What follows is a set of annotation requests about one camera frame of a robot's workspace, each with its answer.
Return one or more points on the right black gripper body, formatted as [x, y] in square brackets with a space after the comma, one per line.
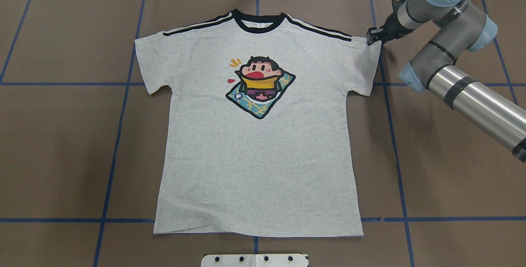
[393, 26]

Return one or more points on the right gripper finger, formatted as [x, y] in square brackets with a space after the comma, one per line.
[373, 39]
[373, 33]

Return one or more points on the grey cartoon print t-shirt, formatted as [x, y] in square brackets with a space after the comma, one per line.
[258, 141]

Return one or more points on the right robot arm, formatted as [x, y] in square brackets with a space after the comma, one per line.
[462, 27]

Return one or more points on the brown table mat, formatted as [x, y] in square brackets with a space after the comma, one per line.
[83, 145]

